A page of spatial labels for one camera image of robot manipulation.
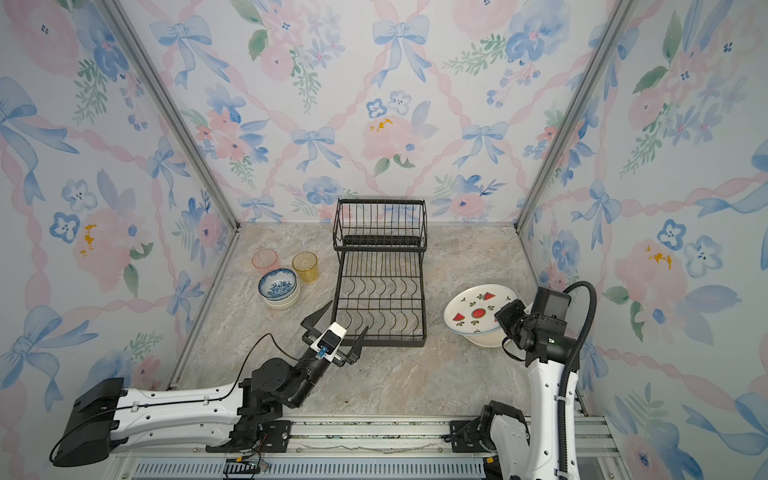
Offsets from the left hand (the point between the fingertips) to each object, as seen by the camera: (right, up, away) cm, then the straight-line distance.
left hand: (346, 312), depth 65 cm
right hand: (+38, -1, +11) cm, 40 cm away
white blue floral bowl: (-26, +3, +30) cm, 39 cm away
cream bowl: (-23, -2, +25) cm, 34 cm away
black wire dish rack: (+6, +4, +38) cm, 39 cm away
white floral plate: (+33, -2, +18) cm, 37 cm away
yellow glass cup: (-19, +9, +40) cm, 46 cm away
